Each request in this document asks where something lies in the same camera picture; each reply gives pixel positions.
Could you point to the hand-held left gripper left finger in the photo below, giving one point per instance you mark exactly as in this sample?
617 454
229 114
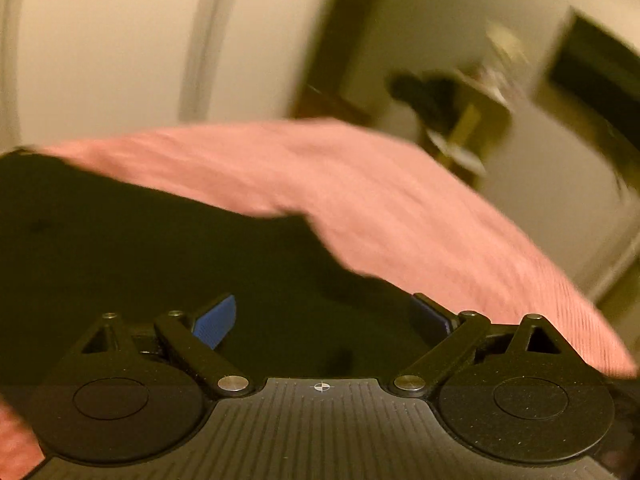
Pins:
217 322

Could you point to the black pants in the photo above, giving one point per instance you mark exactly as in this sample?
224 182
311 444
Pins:
150 260

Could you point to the brown door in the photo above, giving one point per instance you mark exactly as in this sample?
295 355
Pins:
345 60

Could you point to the white wardrobe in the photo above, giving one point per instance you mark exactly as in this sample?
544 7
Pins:
115 40

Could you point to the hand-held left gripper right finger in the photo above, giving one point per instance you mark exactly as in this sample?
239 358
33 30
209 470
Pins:
431 319

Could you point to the black cloth pile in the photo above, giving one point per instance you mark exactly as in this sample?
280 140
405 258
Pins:
425 92

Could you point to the black wall television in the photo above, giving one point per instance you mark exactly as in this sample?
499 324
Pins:
595 75

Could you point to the round side table yellow legs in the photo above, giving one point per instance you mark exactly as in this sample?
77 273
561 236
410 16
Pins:
470 125

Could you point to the pink ribbed blanket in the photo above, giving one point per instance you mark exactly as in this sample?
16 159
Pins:
400 210

